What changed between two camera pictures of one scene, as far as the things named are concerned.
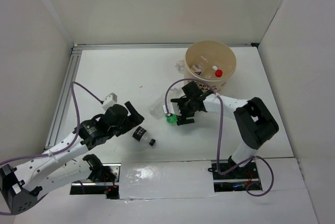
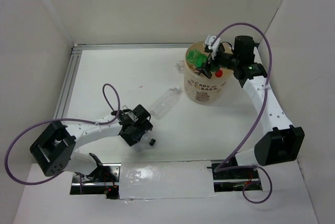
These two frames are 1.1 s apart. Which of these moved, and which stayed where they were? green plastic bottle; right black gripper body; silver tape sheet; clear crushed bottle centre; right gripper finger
Moved: green plastic bottle; right gripper finger; right black gripper body
Stayed: silver tape sheet; clear crushed bottle centre
